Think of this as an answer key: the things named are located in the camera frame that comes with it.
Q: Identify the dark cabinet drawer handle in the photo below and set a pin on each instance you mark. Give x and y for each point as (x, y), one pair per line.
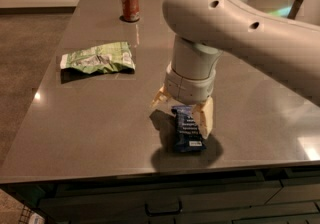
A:
(163, 209)

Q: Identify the blue rxbar wrapper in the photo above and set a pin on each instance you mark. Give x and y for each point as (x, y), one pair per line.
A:
(188, 137)

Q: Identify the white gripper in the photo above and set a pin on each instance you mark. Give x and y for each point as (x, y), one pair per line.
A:
(188, 89)

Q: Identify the black wire basket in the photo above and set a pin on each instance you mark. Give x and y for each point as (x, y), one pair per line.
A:
(25, 215)

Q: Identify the red soda can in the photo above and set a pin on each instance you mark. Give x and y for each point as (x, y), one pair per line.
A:
(131, 11)

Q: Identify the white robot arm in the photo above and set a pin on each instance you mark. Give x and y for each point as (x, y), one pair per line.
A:
(287, 49)

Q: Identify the green chip bag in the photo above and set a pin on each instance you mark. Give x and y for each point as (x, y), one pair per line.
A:
(107, 58)

